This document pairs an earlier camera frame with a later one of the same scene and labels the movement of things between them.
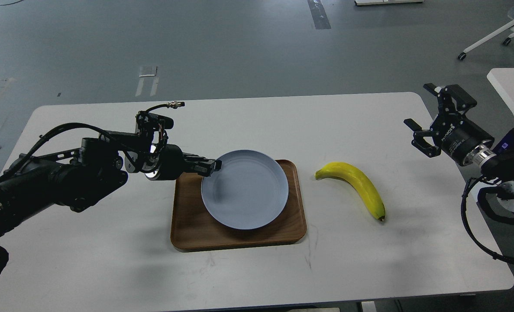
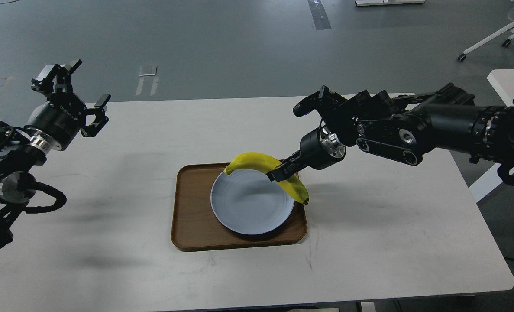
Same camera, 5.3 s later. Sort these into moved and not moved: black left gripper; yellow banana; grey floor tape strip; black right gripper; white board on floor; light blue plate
Moved: yellow banana; black right gripper; light blue plate; black left gripper
Not moved: grey floor tape strip; white board on floor
